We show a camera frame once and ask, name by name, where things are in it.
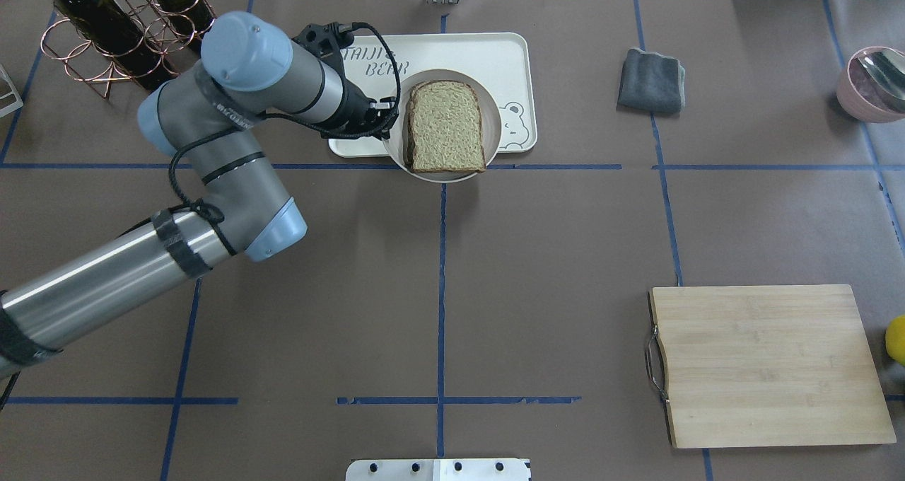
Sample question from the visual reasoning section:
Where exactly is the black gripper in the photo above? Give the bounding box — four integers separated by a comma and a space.
292, 21, 398, 140

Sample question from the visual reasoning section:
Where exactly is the brown bread slice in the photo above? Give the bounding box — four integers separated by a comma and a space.
403, 79, 487, 174

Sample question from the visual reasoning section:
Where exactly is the white bowl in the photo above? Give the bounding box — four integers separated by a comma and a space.
383, 69, 502, 183

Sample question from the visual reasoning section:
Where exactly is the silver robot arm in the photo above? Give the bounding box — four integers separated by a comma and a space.
2, 11, 401, 378

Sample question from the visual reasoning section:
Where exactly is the white bear tray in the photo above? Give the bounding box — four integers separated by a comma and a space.
341, 32, 537, 153

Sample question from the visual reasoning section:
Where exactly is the dark wine bottle back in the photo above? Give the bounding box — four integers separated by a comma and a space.
156, 0, 216, 39

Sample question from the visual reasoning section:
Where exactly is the dark wine bottle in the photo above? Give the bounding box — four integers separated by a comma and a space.
156, 0, 216, 39
53, 0, 172, 91

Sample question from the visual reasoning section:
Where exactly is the grey folded cloth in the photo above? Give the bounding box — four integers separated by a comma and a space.
617, 48, 686, 115

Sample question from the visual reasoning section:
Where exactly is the dark wine bottle front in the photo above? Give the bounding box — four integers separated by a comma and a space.
53, 0, 172, 91

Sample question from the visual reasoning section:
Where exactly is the wooden cutting board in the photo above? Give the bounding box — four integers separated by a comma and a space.
648, 284, 897, 449

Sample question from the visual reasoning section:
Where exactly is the pink bowl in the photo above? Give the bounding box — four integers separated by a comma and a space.
835, 46, 904, 123

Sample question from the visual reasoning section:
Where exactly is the metal scoop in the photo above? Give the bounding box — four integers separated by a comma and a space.
856, 48, 904, 113

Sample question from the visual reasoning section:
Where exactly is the whole yellow lemon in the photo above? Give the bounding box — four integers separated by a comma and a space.
884, 315, 905, 366

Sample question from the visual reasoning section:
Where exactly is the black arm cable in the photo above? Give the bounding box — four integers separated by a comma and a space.
168, 21, 402, 257

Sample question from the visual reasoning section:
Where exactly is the copper wire bottle rack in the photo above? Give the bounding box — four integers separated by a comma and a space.
53, 0, 216, 91

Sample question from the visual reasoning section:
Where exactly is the white wire cup rack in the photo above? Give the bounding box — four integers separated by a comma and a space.
0, 65, 25, 119

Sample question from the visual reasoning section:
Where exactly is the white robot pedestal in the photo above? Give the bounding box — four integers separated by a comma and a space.
345, 458, 532, 480

